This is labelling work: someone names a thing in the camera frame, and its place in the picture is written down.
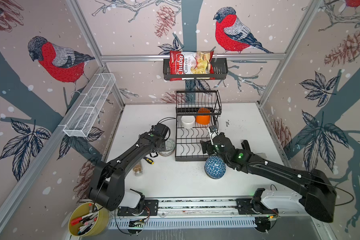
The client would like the black wall shelf basket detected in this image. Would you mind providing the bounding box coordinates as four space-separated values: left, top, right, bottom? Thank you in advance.
163 58 228 81

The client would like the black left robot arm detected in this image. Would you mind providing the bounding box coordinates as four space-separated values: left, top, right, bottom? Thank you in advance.
88 123 170 211

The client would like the orange plastic bowl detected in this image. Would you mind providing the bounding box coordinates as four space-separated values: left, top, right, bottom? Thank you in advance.
196 108 211 125

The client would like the black wire dish rack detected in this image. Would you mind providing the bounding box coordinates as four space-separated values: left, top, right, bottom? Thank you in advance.
175 91 222 162

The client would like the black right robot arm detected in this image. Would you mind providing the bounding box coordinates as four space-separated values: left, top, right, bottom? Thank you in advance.
200 133 337 223

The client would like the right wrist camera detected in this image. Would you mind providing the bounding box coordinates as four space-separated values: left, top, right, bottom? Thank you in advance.
209 125 219 142

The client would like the grey green patterned bowl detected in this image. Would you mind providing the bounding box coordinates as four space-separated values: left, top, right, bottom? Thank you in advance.
159 139 176 157

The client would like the small glass jar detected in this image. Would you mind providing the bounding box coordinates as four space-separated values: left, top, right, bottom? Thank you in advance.
133 162 143 177

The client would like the white ceramic bowl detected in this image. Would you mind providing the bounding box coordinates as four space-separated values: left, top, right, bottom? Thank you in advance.
181 116 196 129

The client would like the yellow black screwdriver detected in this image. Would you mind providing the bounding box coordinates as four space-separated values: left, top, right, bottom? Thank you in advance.
144 157 154 165

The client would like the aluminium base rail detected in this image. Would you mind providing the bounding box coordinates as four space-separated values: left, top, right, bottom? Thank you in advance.
108 197 299 231

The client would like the red cassava chips bag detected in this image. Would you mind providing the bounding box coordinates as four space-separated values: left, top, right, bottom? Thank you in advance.
170 51 215 75

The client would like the blue patterned bowl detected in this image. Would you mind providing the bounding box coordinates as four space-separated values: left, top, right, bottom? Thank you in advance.
205 156 226 179

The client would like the yellow pen cup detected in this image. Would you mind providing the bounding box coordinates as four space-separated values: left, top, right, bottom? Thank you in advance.
68 202 110 237

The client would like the white wire mesh basket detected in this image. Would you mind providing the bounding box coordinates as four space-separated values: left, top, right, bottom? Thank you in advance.
63 73 116 138

